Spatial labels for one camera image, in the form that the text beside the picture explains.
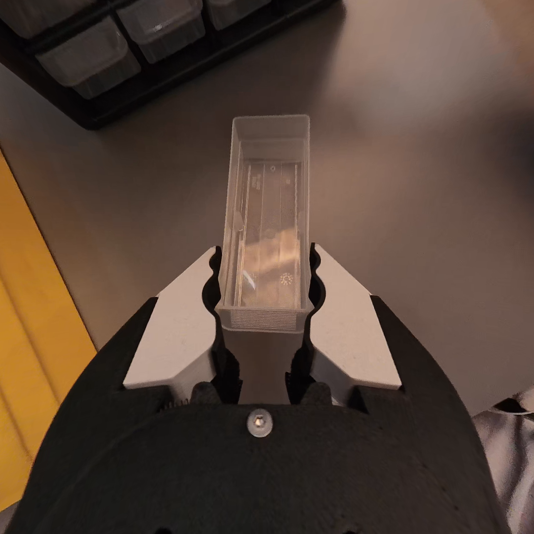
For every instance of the yellow storage bin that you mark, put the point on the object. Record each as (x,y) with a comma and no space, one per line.
(33,292)

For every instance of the black drawer cabinet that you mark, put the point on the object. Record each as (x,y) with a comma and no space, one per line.
(250,46)

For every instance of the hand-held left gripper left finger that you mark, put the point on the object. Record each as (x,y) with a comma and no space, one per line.
(171,333)

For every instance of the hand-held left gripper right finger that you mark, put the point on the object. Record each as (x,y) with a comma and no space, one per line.
(354,333)

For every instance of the person's grey clothing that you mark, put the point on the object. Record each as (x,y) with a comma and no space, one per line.
(509,459)

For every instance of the clear plastic drawer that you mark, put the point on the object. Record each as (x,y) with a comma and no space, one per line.
(267,208)

